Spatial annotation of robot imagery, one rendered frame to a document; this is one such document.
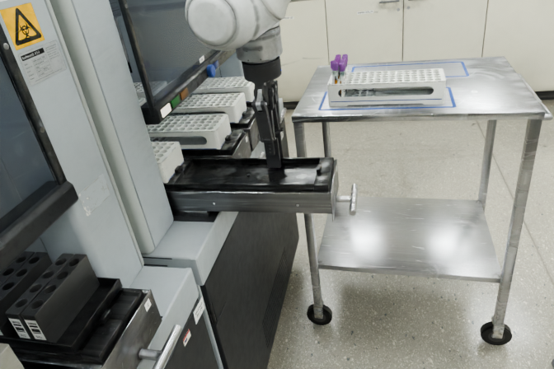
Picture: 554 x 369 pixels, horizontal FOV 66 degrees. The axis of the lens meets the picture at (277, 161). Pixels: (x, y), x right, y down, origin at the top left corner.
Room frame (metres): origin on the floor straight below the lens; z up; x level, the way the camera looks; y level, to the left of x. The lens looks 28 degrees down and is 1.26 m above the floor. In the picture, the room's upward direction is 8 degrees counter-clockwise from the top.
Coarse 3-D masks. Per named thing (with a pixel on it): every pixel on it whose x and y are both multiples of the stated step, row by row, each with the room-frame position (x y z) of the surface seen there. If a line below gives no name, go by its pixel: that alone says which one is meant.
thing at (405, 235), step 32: (352, 64) 1.43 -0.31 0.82; (384, 64) 1.38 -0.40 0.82; (416, 64) 1.33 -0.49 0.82; (448, 64) 1.28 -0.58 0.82; (480, 64) 1.24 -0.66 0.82; (320, 96) 1.16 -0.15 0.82; (448, 96) 1.03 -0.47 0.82; (480, 96) 1.00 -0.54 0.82; (512, 96) 0.97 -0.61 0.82; (480, 192) 1.27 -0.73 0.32; (352, 224) 1.24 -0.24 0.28; (384, 224) 1.22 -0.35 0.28; (416, 224) 1.19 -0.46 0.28; (448, 224) 1.17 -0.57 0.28; (480, 224) 1.14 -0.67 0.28; (512, 224) 0.88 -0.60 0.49; (320, 256) 1.09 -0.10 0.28; (352, 256) 1.07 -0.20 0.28; (384, 256) 1.05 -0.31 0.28; (416, 256) 1.03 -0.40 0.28; (448, 256) 1.01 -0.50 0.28; (480, 256) 0.99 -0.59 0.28; (512, 256) 0.87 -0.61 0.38; (320, 288) 1.05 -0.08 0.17; (320, 320) 1.05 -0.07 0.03
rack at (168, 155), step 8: (152, 144) 0.89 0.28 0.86; (160, 144) 0.89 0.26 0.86; (168, 144) 0.88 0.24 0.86; (176, 144) 0.87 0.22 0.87; (160, 152) 0.85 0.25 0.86; (168, 152) 0.83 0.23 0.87; (176, 152) 0.86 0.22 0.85; (160, 160) 0.80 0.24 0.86; (168, 160) 0.82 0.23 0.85; (176, 160) 0.85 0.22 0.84; (160, 168) 0.79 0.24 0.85; (168, 168) 0.81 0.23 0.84; (168, 176) 0.80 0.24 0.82
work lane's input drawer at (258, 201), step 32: (192, 160) 0.88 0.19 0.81; (224, 160) 0.86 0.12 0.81; (256, 160) 0.84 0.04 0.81; (288, 160) 0.82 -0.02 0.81; (320, 160) 0.79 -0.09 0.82; (192, 192) 0.76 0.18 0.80; (224, 192) 0.74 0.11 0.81; (256, 192) 0.72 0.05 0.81; (288, 192) 0.70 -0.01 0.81; (320, 192) 0.69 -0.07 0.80; (352, 192) 0.75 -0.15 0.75
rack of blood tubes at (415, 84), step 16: (352, 80) 1.09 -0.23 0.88; (368, 80) 1.08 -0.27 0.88; (384, 80) 1.05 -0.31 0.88; (400, 80) 1.04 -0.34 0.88; (416, 80) 1.02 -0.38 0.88; (432, 80) 1.00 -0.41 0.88; (336, 96) 1.07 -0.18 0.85; (352, 96) 1.06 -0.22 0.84; (368, 96) 1.05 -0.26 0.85; (384, 96) 1.03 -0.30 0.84; (400, 96) 1.02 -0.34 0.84; (416, 96) 1.01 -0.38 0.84; (432, 96) 0.99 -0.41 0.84
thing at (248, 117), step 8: (248, 112) 1.13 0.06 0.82; (240, 120) 1.07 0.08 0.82; (248, 120) 1.07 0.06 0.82; (232, 128) 1.05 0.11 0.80; (240, 128) 1.05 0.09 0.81; (248, 128) 1.04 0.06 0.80; (256, 128) 1.10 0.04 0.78; (248, 136) 1.04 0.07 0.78; (256, 136) 1.09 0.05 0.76; (256, 144) 1.08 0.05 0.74
